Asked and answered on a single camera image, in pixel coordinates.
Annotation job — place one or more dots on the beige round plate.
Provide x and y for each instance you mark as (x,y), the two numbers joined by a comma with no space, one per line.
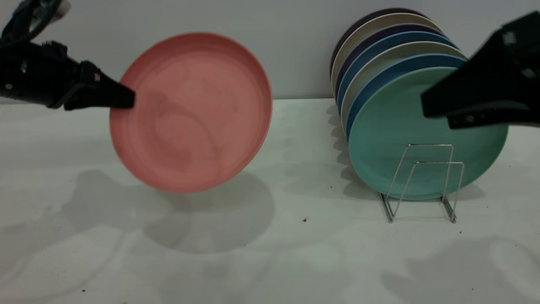
(371,27)
(379,62)

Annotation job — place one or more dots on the green round plate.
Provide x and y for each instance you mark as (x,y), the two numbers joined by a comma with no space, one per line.
(392,126)

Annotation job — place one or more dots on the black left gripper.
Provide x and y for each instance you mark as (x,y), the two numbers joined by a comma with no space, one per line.
(33,76)

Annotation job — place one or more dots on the pink round plate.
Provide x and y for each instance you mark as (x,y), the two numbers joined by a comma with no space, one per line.
(194,114)

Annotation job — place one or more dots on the purple round plate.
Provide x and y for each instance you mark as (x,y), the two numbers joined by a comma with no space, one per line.
(354,27)
(371,41)

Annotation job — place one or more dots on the blue round plate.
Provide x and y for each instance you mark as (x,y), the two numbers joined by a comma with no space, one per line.
(382,46)
(405,66)

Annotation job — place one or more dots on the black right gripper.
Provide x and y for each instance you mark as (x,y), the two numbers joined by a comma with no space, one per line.
(525,55)

